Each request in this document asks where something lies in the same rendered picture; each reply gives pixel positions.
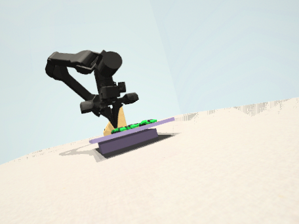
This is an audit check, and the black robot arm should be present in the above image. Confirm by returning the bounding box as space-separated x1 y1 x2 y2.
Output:
45 50 126 103

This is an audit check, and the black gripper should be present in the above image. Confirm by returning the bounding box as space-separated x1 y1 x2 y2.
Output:
79 79 139 129

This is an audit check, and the lavender switch panel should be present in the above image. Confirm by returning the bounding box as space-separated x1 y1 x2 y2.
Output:
89 117 175 154

